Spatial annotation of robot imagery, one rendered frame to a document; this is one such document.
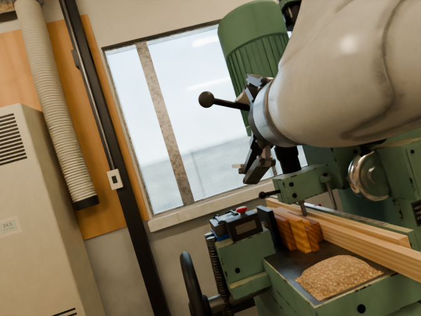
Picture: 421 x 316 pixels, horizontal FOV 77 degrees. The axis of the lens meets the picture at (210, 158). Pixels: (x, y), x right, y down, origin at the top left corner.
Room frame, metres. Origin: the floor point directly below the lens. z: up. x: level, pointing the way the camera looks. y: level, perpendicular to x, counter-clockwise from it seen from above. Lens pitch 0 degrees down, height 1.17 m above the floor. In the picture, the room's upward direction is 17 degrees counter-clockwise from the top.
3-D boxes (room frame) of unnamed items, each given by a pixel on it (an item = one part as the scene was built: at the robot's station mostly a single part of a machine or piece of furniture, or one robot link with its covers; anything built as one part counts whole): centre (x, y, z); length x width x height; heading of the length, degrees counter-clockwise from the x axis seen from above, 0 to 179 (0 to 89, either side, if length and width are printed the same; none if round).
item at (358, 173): (0.61, -0.35, 1.02); 0.12 x 0.03 x 0.12; 100
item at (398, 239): (0.73, -0.22, 0.92); 0.60 x 0.02 x 0.05; 10
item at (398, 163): (0.59, -0.41, 1.02); 0.09 x 0.07 x 0.12; 10
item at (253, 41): (0.72, -0.20, 1.34); 0.18 x 0.18 x 0.31
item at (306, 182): (0.72, -0.22, 1.02); 0.14 x 0.07 x 0.09; 100
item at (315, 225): (0.71, -0.18, 0.92); 0.16 x 0.02 x 0.04; 10
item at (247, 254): (0.70, -0.01, 0.91); 0.15 x 0.14 x 0.09; 10
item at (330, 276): (0.47, -0.15, 0.91); 0.12 x 0.09 x 0.03; 100
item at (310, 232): (0.71, -0.15, 0.92); 0.25 x 0.02 x 0.05; 10
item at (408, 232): (0.74, -0.24, 0.93); 0.60 x 0.02 x 0.06; 10
